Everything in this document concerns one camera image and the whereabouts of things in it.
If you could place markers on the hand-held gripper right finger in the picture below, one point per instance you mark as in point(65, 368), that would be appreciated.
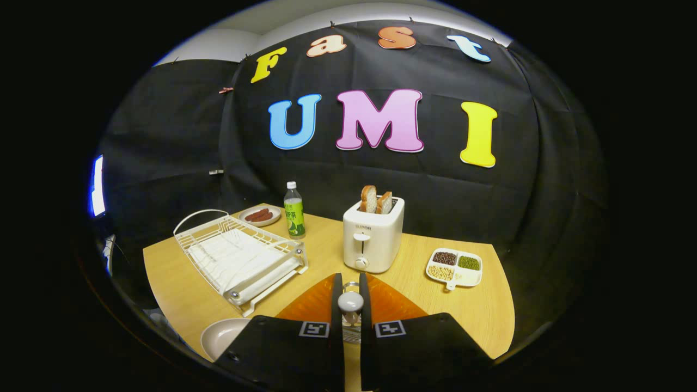
point(366, 354)

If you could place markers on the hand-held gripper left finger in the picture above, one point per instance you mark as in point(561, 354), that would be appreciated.
point(337, 354)

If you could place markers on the white plate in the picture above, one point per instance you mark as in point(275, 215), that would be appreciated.
point(223, 335)

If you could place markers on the white divided dish with beans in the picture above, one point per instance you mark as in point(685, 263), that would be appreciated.
point(471, 276)

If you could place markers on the small beige plate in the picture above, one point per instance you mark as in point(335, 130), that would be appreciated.
point(276, 216)

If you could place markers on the white toaster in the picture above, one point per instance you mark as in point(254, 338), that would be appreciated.
point(375, 239)

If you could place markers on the green label drink bottle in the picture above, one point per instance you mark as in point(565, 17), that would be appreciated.
point(294, 218)

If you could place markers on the toasted bread slice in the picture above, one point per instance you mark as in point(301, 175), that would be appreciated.
point(384, 203)
point(368, 198)

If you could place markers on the red sausage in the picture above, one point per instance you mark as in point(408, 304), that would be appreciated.
point(256, 214)
point(265, 218)

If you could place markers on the black backdrop cloth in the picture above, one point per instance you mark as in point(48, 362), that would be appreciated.
point(435, 190)

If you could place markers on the bright screen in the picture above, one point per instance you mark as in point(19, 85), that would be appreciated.
point(97, 188)

